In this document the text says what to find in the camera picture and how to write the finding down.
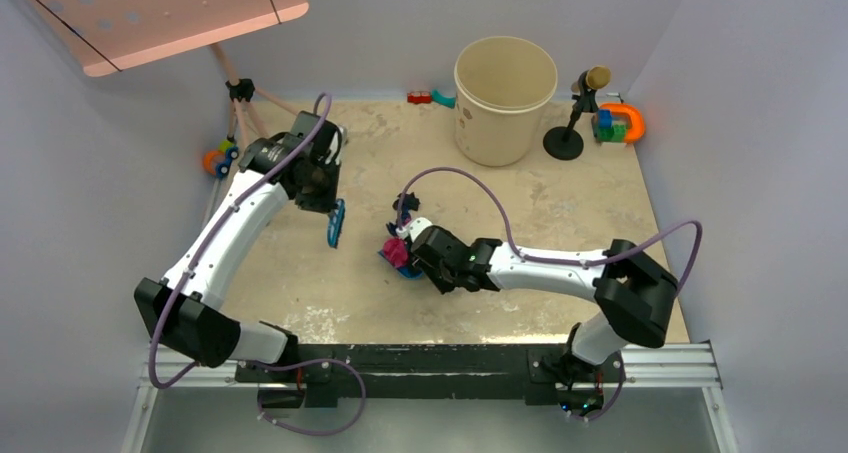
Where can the teal curved toy piece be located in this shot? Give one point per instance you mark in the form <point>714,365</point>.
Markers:
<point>443,99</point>

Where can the orange blue toy car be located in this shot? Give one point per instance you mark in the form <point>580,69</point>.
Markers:
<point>218,162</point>

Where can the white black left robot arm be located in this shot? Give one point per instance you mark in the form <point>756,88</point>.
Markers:
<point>181,310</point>

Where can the black microphone stand gold mic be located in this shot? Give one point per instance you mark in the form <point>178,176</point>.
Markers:
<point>564,142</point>

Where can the orange green toy block set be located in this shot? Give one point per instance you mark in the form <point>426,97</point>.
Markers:
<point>618,123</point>

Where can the red toy block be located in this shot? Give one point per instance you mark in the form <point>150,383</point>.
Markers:
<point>419,97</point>

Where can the cream round bucket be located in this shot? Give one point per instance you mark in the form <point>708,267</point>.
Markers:
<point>503,85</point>

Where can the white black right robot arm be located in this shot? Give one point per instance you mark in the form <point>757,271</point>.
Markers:
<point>634,294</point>

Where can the dark blue paper scrap centre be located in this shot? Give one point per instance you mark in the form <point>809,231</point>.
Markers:
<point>408,204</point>

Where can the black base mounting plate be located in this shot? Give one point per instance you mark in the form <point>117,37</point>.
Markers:
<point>424,370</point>

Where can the blue hand brush black bristles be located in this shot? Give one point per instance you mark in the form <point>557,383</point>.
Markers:
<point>336,220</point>

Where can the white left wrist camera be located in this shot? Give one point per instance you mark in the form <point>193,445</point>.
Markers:
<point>338,142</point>

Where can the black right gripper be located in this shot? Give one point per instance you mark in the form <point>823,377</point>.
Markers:
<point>444,286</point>

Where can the pink paper scrap middle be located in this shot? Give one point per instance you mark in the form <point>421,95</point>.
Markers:
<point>394,250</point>

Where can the aluminium frame rail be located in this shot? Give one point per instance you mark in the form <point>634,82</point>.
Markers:
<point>633,293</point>

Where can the pink music stand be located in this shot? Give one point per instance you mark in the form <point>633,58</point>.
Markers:
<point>171,90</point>

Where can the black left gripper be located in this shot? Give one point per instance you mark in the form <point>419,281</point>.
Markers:
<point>325,203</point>

